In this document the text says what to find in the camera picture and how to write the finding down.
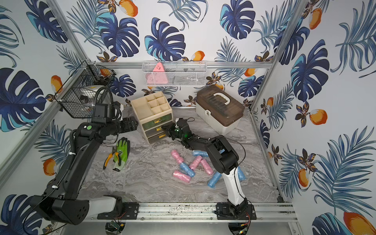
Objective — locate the blue bag roll two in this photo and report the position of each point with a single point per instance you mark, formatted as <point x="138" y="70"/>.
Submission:
<point x="215" y="178"/>

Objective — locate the pink bag roll four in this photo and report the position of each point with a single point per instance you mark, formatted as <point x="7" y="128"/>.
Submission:
<point x="181" y="176"/>

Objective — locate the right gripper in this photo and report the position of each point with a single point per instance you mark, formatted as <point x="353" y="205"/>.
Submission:
<point x="169" y="129"/>

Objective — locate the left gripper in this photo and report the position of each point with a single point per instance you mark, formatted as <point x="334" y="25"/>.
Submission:
<point x="126" y="125"/>

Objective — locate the white mesh wall basket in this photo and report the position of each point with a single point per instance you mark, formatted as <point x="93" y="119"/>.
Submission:
<point x="180" y="73"/>

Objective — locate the blue bag roll one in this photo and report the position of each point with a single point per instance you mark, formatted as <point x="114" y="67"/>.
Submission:
<point x="187" y="169"/>

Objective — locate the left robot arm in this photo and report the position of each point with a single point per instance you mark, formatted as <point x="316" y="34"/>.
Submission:
<point x="59" y="202"/>

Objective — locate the pink bag roll one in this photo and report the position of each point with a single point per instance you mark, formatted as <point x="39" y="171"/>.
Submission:
<point x="177" y="156"/>

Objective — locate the pink bag roll two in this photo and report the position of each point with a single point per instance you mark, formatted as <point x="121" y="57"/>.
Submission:
<point x="195" y="162"/>

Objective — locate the pink triangle item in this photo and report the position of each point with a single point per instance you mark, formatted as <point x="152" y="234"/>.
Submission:
<point x="157" y="76"/>

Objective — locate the pink bag roll three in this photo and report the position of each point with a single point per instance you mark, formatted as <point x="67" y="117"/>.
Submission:
<point x="206" y="167"/>

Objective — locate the beige drawer organizer cabinet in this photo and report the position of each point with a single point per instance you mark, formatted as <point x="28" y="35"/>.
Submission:
<point x="151" y="107"/>

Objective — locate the yellow handled pliers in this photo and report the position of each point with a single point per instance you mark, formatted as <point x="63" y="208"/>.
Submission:
<point x="111" y="157"/>

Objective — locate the blue bag roll five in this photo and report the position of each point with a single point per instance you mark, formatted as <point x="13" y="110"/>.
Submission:
<point x="241" y="175"/>

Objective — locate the blue bag roll three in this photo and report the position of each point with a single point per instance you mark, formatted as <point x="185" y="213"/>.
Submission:
<point x="200" y="153"/>

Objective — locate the green black work glove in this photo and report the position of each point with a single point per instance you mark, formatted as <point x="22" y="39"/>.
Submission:
<point x="121" y="154"/>

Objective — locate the brown lid storage box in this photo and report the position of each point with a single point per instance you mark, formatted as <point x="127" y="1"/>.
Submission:
<point x="218" y="109"/>

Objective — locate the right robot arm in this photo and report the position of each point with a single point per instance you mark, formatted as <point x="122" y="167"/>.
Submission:
<point x="222" y="155"/>

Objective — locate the black wire wall basket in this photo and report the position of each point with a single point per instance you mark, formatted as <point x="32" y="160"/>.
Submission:
<point x="79" y="98"/>

